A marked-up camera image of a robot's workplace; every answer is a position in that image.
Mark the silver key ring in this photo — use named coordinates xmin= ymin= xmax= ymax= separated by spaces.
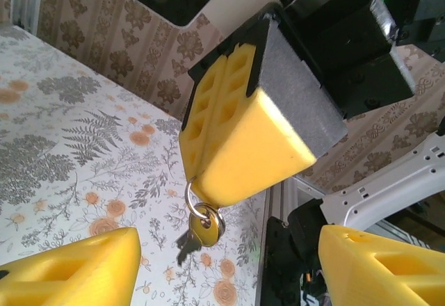
xmin=184 ymin=176 xmax=226 ymax=232

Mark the white perforated metal bracket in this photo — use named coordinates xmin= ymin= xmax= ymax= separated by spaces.
xmin=319 ymin=130 xmax=445 ymax=227

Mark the aluminium frame rail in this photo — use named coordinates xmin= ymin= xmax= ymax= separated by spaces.
xmin=257 ymin=175 xmax=326 ymax=306

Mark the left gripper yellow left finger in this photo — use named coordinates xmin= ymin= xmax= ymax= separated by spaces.
xmin=0 ymin=226 xmax=142 ymax=306

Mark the aluminium frame post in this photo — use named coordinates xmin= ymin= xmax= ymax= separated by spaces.
xmin=13 ymin=0 xmax=40 ymax=38

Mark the black motor housing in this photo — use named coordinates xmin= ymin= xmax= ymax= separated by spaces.
xmin=266 ymin=198 xmax=330 ymax=306

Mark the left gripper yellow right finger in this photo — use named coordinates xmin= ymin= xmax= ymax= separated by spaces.
xmin=318 ymin=225 xmax=445 ymax=306

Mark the silver key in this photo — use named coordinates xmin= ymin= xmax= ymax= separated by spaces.
xmin=176 ymin=211 xmax=225 ymax=265

